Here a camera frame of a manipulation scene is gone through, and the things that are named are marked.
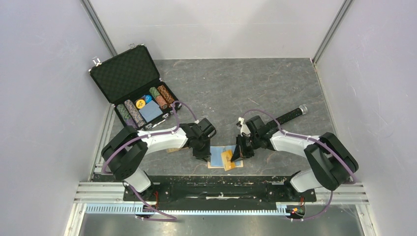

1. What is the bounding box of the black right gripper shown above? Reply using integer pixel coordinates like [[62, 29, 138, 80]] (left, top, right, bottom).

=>
[[231, 134, 261, 163]]

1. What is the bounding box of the tan leather card holder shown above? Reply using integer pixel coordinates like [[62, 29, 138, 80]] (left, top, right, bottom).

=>
[[208, 145, 243, 171]]

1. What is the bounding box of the clear acrylic card box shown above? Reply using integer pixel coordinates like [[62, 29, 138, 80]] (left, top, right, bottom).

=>
[[166, 147, 188, 153]]

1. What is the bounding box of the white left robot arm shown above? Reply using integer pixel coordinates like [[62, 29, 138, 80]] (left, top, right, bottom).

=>
[[101, 118, 216, 201]]

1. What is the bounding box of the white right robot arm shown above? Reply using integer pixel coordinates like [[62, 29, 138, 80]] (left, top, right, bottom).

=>
[[232, 116, 359, 201]]

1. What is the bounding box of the blue patterned card deck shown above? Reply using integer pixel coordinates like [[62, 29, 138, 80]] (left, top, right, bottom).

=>
[[139, 100, 163, 122]]

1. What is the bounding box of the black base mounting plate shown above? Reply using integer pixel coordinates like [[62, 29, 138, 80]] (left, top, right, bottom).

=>
[[141, 175, 317, 210]]

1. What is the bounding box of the orange black chip stack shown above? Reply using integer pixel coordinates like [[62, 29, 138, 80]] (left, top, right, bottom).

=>
[[157, 85, 175, 105]]

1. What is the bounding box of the purple chip stack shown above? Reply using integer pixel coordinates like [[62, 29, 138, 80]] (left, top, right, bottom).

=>
[[124, 99, 146, 129]]

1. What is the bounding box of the pink chip stack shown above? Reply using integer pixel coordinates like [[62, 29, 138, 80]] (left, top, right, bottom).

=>
[[149, 87, 168, 110]]

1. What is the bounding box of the yellow dealer chip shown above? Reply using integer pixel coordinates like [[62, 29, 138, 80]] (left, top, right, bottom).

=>
[[135, 98, 146, 109]]

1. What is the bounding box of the black cylindrical flashlight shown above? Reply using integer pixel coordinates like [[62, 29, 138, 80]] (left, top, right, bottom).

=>
[[276, 104, 308, 125]]

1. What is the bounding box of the green chip stack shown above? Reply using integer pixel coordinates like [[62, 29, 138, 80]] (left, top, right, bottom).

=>
[[116, 104, 131, 121]]

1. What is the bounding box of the black poker chip case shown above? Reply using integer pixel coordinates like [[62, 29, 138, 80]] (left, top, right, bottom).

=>
[[89, 44, 177, 130]]

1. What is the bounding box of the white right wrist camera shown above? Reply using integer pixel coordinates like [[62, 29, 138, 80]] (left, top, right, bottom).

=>
[[237, 117, 251, 137]]

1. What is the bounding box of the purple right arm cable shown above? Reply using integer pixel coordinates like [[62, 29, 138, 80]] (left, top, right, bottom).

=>
[[239, 109, 357, 222]]

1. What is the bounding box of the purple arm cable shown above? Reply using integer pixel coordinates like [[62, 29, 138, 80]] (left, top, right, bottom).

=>
[[239, 109, 357, 222], [101, 100, 200, 222]]

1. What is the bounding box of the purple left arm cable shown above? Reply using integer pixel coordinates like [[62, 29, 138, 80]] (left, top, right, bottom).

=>
[[101, 100, 200, 222]]

